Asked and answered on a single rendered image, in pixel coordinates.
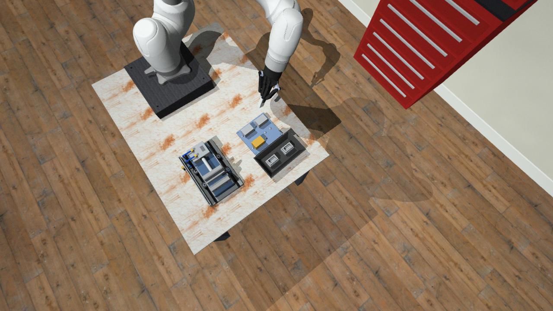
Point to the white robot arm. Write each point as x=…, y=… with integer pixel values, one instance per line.
x=159, y=41

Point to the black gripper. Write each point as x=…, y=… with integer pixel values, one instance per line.
x=267, y=79

